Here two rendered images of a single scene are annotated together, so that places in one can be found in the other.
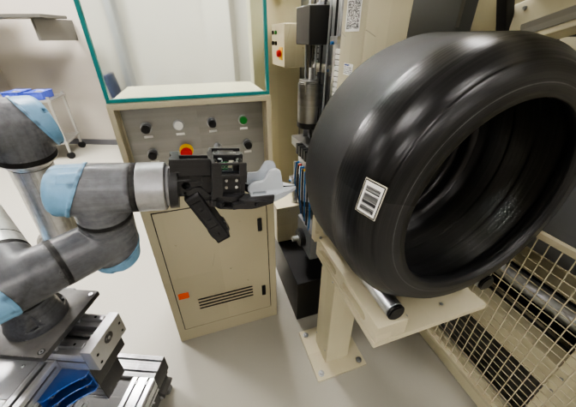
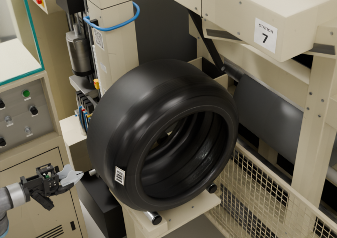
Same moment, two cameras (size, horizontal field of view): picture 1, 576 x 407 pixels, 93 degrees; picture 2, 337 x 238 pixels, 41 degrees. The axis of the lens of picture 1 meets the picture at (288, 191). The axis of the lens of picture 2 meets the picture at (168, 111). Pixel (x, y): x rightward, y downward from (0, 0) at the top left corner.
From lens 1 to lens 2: 1.16 m
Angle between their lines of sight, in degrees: 14
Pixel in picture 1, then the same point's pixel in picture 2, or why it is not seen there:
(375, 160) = (118, 159)
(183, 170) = (30, 185)
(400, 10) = (128, 36)
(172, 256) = not seen: outside the picture
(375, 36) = (116, 53)
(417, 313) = (177, 216)
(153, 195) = (20, 201)
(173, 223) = not seen: outside the picture
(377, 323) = (148, 229)
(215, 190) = (46, 190)
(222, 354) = not seen: outside the picture
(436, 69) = (136, 116)
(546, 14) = (214, 28)
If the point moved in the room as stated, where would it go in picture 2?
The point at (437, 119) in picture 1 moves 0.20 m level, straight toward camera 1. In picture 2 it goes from (139, 140) to (120, 184)
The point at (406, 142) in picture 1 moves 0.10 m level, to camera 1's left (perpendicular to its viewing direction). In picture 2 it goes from (129, 151) to (99, 157)
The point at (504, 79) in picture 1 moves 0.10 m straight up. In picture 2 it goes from (163, 118) to (162, 93)
